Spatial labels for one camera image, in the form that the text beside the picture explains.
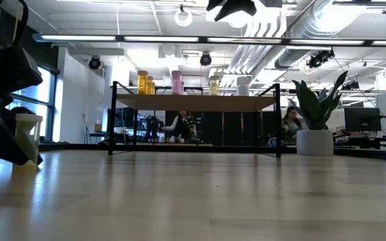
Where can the wooden shelf black metal frame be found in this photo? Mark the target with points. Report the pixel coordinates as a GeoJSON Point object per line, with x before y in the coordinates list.
{"type": "Point", "coordinates": [196, 103]}

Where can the large window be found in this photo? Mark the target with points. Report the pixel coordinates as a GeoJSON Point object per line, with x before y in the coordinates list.
{"type": "Point", "coordinates": [47, 110]}

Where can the black computer monitor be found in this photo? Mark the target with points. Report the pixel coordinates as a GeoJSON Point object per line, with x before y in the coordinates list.
{"type": "Point", "coordinates": [362, 119]}

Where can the black partition panel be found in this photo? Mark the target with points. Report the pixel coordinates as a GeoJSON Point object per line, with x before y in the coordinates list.
{"type": "Point", "coordinates": [233, 129]}

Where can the black metal rig frame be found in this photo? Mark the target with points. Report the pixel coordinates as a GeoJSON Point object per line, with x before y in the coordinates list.
{"type": "Point", "coordinates": [79, 146]}

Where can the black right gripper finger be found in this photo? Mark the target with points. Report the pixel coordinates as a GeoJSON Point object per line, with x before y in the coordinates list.
{"type": "Point", "coordinates": [221, 8]}
{"type": "Point", "coordinates": [246, 7]}

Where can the silver ventilation duct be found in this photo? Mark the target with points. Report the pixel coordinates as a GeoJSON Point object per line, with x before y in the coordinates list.
{"type": "Point", "coordinates": [313, 26]}

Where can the snake plant white pot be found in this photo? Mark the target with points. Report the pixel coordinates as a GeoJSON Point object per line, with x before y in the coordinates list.
{"type": "Point", "coordinates": [314, 142]}

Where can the pink pill bottle white cap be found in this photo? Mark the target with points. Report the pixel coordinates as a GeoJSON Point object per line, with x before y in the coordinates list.
{"type": "Point", "coordinates": [176, 82]}

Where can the black ceiling camera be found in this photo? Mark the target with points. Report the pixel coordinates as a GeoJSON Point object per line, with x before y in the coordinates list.
{"type": "Point", "coordinates": [320, 59]}
{"type": "Point", "coordinates": [205, 59]}
{"type": "Point", "coordinates": [94, 62]}

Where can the overhead LED light bar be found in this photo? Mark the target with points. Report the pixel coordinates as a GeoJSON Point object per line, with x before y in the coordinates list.
{"type": "Point", "coordinates": [79, 37]}

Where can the person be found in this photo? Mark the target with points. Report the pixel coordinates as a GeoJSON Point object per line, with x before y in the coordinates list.
{"type": "Point", "coordinates": [181, 127]}
{"type": "Point", "coordinates": [291, 125]}

